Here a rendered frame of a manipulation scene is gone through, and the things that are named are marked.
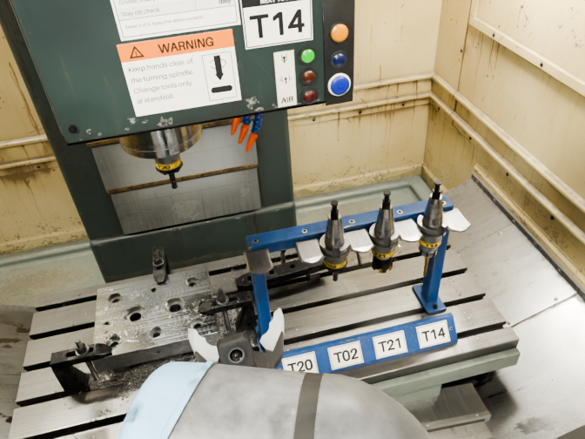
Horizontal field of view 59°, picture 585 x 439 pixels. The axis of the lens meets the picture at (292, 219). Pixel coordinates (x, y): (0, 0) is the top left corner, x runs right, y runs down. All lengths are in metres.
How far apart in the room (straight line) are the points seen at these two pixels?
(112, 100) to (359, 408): 0.56
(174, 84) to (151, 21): 0.09
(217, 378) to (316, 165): 1.80
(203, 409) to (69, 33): 0.53
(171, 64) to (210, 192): 0.93
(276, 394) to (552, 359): 1.21
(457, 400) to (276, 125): 0.93
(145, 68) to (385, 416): 0.56
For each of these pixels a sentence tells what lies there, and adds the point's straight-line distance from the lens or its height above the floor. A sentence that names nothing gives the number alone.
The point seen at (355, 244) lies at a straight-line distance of 1.09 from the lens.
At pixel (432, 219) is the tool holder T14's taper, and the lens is 1.12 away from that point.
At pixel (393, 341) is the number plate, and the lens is 1.27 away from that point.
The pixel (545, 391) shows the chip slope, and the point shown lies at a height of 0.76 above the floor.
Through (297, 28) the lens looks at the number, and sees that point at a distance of 0.77.
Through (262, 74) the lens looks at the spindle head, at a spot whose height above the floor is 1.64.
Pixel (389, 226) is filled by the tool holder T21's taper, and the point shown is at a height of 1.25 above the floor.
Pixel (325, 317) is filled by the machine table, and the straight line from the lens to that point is 1.36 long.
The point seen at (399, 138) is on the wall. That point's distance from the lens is 2.23.
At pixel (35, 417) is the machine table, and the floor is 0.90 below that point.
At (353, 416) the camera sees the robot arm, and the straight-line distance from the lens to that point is 0.37.
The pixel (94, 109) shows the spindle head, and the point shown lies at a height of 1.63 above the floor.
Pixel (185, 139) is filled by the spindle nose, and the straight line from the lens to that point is 0.97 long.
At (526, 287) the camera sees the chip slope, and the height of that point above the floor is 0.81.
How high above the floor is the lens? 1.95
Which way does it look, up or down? 39 degrees down
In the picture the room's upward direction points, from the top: 4 degrees counter-clockwise
